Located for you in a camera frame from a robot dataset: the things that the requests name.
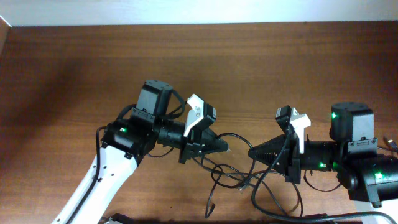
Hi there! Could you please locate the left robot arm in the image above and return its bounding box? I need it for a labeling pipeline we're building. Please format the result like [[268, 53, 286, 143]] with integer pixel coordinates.
[[54, 80, 229, 223]]

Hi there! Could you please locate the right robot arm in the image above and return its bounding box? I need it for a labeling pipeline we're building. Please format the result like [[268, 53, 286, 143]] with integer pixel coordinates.
[[248, 102, 397, 208]]

